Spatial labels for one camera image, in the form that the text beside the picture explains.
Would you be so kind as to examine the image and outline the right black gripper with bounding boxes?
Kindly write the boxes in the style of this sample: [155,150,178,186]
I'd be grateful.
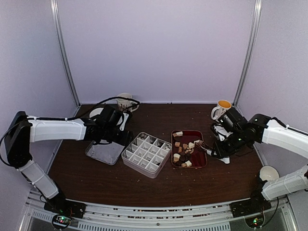
[212,130,246,159]

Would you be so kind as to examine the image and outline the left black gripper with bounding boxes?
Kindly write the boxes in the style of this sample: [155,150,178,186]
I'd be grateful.
[103,126,134,146]

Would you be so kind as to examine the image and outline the lilac bunny tin lid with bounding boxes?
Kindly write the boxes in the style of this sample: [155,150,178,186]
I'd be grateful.
[85,142,125,166]

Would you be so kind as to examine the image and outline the white metal tongs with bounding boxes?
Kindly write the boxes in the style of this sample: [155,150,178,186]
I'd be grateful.
[192,141,231,165]

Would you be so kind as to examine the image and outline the lilac tin box with dividers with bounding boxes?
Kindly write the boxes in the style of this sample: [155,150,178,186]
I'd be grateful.
[121,132,172,179]

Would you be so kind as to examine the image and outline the red chocolate tray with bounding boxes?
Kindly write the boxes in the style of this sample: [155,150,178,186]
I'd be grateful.
[171,130,207,169]

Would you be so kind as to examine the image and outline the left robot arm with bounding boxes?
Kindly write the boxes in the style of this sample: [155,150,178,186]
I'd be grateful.
[0,96,140,214]

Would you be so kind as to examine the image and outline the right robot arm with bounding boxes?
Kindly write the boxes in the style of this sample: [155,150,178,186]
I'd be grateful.
[207,106,308,213]

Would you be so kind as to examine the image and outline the white bowl on saucer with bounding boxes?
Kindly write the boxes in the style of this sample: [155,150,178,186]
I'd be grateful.
[89,108,103,118]

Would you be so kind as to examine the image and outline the white mug yellow inside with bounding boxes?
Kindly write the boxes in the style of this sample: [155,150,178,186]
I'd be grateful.
[211,100,232,120]

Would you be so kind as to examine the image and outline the tall floral mug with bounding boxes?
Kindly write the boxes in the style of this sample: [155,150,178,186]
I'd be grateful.
[116,93,139,113]

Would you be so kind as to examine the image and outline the white bowl near right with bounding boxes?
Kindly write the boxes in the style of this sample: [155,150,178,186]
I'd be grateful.
[258,166,280,181]

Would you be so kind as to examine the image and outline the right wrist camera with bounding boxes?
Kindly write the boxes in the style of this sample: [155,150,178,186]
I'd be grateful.
[210,123,230,141]

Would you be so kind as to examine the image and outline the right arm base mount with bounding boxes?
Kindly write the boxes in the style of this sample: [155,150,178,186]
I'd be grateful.
[230,199,271,229]

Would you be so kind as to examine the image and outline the front aluminium rail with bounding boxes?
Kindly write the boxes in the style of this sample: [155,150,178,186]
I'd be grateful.
[24,201,296,231]

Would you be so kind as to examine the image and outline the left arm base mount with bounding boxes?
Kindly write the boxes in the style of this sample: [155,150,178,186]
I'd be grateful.
[44,201,86,230]

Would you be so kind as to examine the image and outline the right aluminium frame post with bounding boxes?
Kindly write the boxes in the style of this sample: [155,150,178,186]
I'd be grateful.
[233,0,262,107]

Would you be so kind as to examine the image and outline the aluminium frame post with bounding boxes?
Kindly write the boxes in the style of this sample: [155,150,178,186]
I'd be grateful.
[233,0,262,107]
[50,0,81,107]

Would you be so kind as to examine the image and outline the left aluminium frame post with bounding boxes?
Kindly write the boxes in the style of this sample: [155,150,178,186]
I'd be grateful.
[50,0,81,107]

